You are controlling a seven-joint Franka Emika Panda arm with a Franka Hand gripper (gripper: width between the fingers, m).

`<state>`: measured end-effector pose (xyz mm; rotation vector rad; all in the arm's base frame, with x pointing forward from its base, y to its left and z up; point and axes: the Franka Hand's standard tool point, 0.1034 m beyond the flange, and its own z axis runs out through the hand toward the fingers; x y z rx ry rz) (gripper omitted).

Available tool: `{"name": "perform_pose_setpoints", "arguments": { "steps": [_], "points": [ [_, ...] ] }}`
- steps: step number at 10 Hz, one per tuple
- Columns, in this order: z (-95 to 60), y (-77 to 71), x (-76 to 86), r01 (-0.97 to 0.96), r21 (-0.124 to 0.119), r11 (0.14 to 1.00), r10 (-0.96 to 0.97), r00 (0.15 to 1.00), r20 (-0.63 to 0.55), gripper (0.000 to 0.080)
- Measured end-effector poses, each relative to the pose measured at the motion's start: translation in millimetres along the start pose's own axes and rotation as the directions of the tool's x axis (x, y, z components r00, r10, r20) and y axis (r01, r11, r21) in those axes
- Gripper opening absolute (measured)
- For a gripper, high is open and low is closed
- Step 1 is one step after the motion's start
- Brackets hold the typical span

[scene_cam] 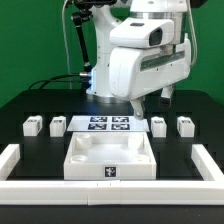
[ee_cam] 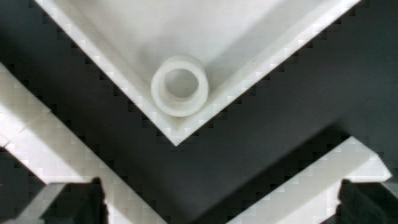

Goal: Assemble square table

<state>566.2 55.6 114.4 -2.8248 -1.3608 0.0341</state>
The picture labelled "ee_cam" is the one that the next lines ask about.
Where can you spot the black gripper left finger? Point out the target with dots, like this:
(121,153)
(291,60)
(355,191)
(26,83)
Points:
(67,204)

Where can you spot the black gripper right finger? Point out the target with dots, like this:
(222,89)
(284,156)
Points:
(368,203)

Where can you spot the white U-shaped obstacle fence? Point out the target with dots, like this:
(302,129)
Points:
(51,152)

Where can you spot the white square table top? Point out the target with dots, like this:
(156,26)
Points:
(185,50)

